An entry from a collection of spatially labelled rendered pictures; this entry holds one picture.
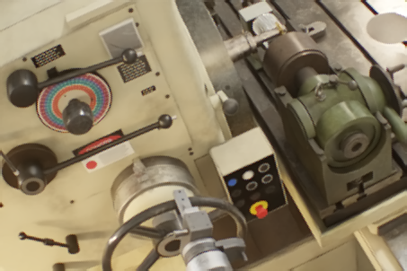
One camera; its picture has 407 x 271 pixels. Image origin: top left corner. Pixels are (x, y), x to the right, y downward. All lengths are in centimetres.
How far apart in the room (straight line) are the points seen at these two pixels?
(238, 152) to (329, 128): 26
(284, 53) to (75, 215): 79
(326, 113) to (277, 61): 29
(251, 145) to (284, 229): 75
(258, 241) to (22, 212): 98
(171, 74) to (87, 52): 22
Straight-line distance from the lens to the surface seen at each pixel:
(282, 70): 184
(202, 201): 136
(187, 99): 146
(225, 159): 155
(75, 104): 130
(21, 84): 125
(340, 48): 228
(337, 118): 164
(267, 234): 226
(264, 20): 207
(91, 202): 162
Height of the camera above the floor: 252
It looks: 47 degrees down
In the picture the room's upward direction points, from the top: 21 degrees counter-clockwise
